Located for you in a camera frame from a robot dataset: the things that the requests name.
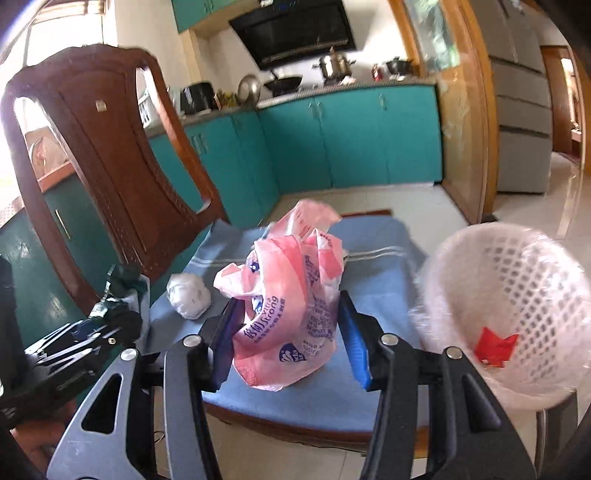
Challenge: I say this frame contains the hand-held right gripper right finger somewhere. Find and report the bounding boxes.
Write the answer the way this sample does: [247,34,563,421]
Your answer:
[338,290,539,480]

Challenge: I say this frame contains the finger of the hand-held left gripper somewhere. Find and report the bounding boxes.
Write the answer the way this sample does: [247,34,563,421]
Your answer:
[25,309,144,370]
[88,263,151,324]

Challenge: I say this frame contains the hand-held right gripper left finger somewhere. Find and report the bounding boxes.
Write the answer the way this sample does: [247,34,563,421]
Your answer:
[46,298,245,480]

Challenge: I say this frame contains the white tissue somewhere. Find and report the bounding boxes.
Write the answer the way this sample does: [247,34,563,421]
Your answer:
[166,273,212,320]

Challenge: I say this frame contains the pink printed plastic bag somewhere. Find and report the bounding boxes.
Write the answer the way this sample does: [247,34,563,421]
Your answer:
[213,199,346,392]

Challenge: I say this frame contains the white mesh plastic basket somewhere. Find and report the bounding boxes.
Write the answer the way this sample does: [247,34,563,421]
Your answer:
[409,222,587,414]

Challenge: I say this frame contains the person's left hand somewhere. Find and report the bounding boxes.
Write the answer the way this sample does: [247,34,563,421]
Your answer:
[9,406,70,476]

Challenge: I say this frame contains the blue striped seat cloth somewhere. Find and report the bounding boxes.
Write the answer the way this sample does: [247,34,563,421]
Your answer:
[145,215,430,432]

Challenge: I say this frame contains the teal side cabinet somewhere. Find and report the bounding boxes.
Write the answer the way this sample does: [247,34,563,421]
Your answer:
[0,175,116,324]

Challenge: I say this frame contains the brown wooden chair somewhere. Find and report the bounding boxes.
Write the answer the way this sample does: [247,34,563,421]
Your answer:
[0,44,432,457]

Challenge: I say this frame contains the red wrapper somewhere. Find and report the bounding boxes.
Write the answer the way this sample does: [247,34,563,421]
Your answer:
[475,327,520,367]

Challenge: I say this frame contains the white plastic crate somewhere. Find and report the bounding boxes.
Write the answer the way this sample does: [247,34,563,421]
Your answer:
[139,85,160,127]

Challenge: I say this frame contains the black countertop appliance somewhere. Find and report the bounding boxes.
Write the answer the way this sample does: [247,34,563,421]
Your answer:
[180,82,218,115]

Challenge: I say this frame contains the teal kitchen base cabinets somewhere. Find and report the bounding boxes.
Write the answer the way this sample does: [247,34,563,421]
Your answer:
[148,85,444,227]

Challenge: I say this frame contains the steel pan lid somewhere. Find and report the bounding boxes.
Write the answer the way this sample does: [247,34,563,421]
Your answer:
[237,74,262,106]

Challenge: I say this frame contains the wooden framed glass door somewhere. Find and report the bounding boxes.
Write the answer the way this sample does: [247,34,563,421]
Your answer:
[390,0,497,224]

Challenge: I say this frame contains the black wok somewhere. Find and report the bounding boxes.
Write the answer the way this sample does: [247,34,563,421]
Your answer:
[264,69,304,97]

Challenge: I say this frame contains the steel cooking pot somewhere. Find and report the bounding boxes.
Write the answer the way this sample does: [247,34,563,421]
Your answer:
[314,47,357,84]

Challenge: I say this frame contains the small black pot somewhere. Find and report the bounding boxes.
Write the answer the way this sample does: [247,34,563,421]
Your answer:
[385,56,413,77]

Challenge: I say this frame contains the grey refrigerator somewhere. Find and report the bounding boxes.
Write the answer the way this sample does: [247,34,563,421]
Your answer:
[471,0,555,195]

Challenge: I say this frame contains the black range hood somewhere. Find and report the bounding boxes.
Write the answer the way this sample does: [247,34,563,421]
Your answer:
[229,0,357,71]

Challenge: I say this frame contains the teal wall cabinet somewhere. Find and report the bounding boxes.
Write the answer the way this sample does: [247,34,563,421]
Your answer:
[171,0,259,33]

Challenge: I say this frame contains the wooden doorway frame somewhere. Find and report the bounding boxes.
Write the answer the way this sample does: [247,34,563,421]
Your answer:
[540,45,591,171]

